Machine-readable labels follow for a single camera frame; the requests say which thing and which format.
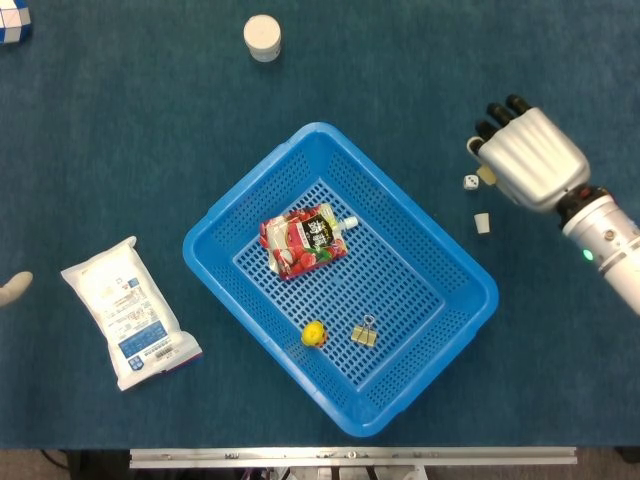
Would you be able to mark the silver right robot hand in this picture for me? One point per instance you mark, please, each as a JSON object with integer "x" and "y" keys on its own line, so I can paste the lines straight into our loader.
{"x": 537, "y": 157}

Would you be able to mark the yellow eraser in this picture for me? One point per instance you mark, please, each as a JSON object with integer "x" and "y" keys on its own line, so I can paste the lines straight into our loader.
{"x": 485, "y": 176}

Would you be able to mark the small white cylinder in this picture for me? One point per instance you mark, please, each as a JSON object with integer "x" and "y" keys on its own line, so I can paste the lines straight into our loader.
{"x": 482, "y": 223}

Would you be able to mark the white die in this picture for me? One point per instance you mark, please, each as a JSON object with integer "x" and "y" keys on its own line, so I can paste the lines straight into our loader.
{"x": 470, "y": 183}

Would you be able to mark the blue perforated plastic basket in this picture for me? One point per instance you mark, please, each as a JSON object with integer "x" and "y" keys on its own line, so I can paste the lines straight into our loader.
{"x": 400, "y": 280}

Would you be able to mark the gold binder clip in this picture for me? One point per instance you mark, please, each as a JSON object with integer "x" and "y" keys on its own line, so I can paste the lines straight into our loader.
{"x": 364, "y": 335}

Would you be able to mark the red fruit jelly pouch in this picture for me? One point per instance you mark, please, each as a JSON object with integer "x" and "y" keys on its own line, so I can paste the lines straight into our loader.
{"x": 300, "y": 242}

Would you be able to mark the yellow round toy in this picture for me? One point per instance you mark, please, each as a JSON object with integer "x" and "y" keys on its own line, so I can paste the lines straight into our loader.
{"x": 314, "y": 334}

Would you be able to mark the white lidded jar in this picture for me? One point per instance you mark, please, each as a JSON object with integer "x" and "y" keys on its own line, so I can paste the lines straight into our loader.
{"x": 262, "y": 36}

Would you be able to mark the teal table cloth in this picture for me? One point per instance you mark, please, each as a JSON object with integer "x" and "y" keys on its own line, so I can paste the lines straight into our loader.
{"x": 150, "y": 125}

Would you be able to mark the white snack bag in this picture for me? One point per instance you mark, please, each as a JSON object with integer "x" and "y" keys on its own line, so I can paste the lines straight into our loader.
{"x": 127, "y": 310}

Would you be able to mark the blue white snake cube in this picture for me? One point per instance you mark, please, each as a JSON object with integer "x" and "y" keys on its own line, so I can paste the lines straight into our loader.
{"x": 12, "y": 22}

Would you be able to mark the aluminium rail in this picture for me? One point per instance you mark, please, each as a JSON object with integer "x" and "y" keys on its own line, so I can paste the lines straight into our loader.
{"x": 350, "y": 456}

